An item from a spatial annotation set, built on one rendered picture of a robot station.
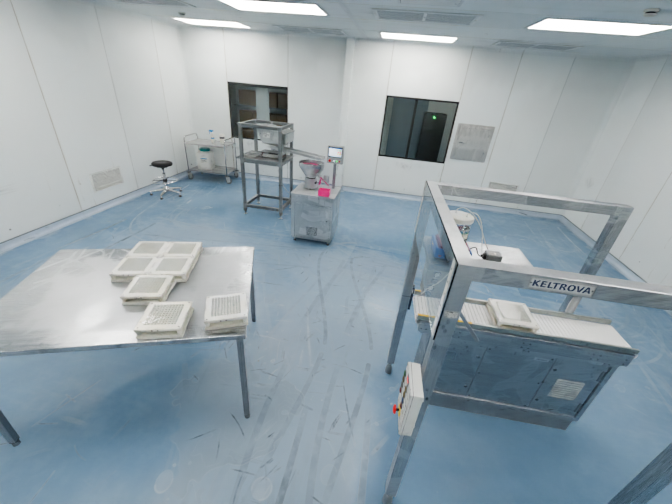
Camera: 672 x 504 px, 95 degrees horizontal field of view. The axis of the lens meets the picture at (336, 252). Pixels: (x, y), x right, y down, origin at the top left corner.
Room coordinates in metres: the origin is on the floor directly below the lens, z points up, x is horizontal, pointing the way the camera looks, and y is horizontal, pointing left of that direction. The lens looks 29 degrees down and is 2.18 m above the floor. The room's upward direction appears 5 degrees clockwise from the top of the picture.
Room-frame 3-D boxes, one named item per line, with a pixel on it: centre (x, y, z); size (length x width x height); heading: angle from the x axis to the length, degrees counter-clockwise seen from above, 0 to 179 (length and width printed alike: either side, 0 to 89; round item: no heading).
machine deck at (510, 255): (1.69, -0.87, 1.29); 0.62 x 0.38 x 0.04; 84
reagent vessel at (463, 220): (1.66, -0.68, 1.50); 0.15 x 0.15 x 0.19
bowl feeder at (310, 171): (4.45, 0.40, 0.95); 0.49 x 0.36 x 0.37; 82
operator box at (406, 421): (0.87, -0.37, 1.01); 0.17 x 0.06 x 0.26; 174
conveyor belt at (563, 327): (1.63, -1.24, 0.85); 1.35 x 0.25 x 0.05; 84
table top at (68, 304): (1.70, 1.34, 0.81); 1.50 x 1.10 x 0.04; 103
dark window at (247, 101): (7.20, 1.94, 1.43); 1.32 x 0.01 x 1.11; 82
